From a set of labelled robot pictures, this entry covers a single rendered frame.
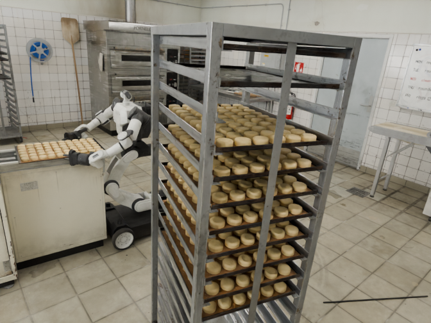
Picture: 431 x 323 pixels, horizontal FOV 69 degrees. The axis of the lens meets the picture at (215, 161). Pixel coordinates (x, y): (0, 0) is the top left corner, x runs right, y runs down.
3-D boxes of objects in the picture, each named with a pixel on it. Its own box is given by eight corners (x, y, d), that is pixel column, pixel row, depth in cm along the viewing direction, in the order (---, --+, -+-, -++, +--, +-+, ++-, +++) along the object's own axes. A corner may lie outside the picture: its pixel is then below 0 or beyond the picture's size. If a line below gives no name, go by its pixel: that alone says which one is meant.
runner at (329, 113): (237, 88, 152) (238, 82, 151) (242, 88, 153) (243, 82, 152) (331, 119, 98) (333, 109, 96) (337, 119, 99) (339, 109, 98)
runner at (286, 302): (224, 231, 180) (224, 226, 179) (228, 229, 181) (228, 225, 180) (290, 315, 126) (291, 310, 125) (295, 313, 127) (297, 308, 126)
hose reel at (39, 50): (56, 100, 598) (49, 38, 559) (58, 101, 586) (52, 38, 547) (31, 101, 572) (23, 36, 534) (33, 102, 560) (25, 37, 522)
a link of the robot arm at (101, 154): (95, 168, 229) (111, 158, 231) (90, 163, 221) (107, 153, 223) (92, 161, 232) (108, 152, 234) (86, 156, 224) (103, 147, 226)
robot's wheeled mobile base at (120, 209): (157, 206, 349) (157, 179, 338) (179, 229, 310) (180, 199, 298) (99, 220, 315) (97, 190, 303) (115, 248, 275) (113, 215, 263)
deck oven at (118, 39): (114, 140, 568) (108, 20, 497) (90, 125, 652) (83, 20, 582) (185, 131, 665) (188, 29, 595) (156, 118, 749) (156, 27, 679)
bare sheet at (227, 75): (161, 65, 131) (161, 62, 130) (245, 69, 147) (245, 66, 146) (220, 86, 80) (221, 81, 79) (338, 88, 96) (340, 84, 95)
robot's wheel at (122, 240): (131, 246, 286) (135, 227, 282) (133, 249, 283) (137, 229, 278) (109, 248, 274) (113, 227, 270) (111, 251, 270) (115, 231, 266)
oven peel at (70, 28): (75, 130, 608) (60, 16, 556) (74, 130, 611) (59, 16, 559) (90, 128, 627) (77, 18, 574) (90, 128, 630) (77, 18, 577)
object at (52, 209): (16, 273, 242) (-4, 166, 210) (13, 248, 268) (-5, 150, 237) (108, 246, 280) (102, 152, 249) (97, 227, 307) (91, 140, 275)
